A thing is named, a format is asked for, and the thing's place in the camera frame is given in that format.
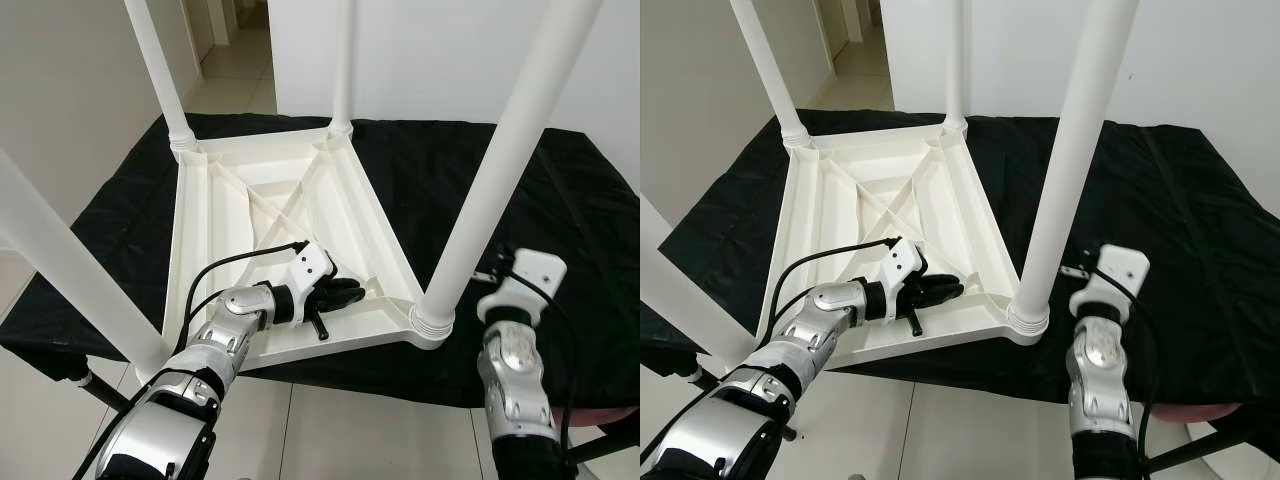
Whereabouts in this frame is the white plastic table top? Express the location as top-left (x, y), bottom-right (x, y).
top-left (160, 125), bottom-right (454, 376)
top-left (755, 118), bottom-right (1051, 371)

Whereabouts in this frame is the black cloth table cover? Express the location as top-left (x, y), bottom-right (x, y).
top-left (640, 108), bottom-right (1280, 409)
top-left (0, 112), bottom-right (641, 411)

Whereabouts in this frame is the pink cushion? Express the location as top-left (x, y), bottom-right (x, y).
top-left (1150, 402), bottom-right (1247, 427)
top-left (555, 404), bottom-right (641, 428)

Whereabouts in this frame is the black metal table leg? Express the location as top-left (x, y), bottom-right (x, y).
top-left (565, 428), bottom-right (641, 467)
top-left (72, 368), bottom-right (131, 413)
top-left (685, 362), bottom-right (799, 442)
top-left (1145, 428), bottom-right (1253, 473)

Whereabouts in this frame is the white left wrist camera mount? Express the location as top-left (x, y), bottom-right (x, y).
top-left (288, 243), bottom-right (337, 303)
top-left (884, 238), bottom-right (927, 323)

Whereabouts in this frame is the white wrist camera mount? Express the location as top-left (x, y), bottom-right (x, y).
top-left (1070, 245), bottom-right (1152, 324)
top-left (884, 238), bottom-right (927, 323)
top-left (288, 243), bottom-right (337, 303)
top-left (477, 250), bottom-right (569, 327)

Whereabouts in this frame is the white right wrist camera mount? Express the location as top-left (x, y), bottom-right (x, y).
top-left (1070, 245), bottom-right (1152, 324)
top-left (477, 250), bottom-right (569, 327)

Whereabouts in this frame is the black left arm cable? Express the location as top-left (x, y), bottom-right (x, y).
top-left (765, 237), bottom-right (897, 347)
top-left (175, 240), bottom-right (307, 357)

